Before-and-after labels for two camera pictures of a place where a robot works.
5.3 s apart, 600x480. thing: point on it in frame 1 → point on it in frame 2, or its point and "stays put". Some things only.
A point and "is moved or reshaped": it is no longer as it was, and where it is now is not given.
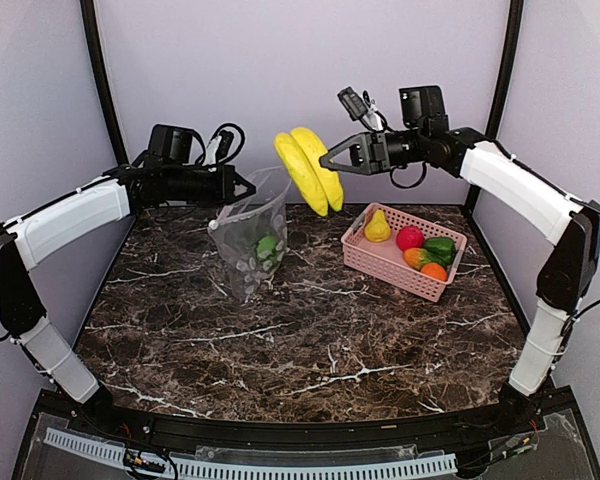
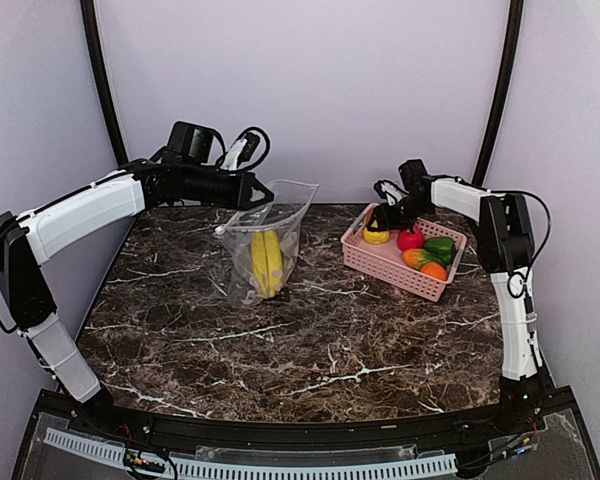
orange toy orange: (435, 270) stays put
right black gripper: (370, 152) → (387, 219)
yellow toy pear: (378, 229) stays put
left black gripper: (226, 192) → (241, 199)
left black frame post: (94, 52) stays put
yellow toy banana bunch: (301, 153) → (267, 261)
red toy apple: (409, 237) stays put
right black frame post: (508, 65) stays put
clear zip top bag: (251, 227) is moved or reshaped
